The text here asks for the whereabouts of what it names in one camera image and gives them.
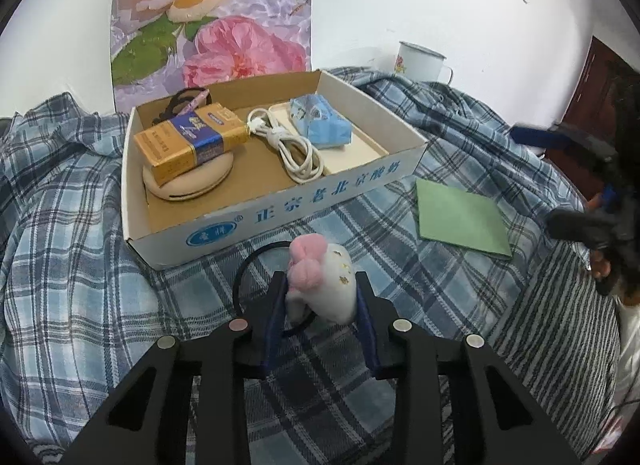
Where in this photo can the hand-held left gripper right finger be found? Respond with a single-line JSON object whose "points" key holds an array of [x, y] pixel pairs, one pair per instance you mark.
{"points": [[367, 330]]}

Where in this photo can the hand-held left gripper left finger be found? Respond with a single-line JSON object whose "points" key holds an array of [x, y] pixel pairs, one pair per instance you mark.
{"points": [[275, 325]]}

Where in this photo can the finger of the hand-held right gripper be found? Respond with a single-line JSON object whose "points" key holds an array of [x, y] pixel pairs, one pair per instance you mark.
{"points": [[575, 227], [530, 135]]}

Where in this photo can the cardboard box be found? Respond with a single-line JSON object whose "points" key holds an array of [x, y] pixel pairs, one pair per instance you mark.
{"points": [[300, 200]]}

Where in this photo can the person's right hand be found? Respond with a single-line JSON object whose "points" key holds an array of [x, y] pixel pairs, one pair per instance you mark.
{"points": [[599, 265]]}

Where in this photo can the brown wooden door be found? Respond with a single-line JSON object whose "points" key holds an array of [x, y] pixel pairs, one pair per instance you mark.
{"points": [[600, 70]]}

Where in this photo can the green square paper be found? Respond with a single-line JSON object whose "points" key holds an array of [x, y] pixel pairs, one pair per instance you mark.
{"points": [[460, 220]]}

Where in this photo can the grey striped cloth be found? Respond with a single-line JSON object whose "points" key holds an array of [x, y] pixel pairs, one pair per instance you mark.
{"points": [[560, 345]]}

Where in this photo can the white enamel mug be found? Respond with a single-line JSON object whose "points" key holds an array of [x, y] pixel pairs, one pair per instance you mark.
{"points": [[415, 65]]}

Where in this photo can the round beige plastic disc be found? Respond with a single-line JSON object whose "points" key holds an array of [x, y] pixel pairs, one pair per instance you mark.
{"points": [[195, 182]]}

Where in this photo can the blue face mask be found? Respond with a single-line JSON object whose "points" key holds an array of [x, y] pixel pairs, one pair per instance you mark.
{"points": [[325, 125]]}

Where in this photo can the yellow blue carton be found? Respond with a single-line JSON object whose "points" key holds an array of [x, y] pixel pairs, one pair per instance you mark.
{"points": [[175, 145]]}

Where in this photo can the blue plaid shirt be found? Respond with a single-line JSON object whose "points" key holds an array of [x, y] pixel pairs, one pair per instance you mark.
{"points": [[75, 195]]}

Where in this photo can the purple patterned stick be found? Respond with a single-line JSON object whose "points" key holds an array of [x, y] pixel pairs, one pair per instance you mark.
{"points": [[195, 99]]}

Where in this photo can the floral poster board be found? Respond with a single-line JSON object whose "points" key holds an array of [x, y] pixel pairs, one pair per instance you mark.
{"points": [[225, 45]]}

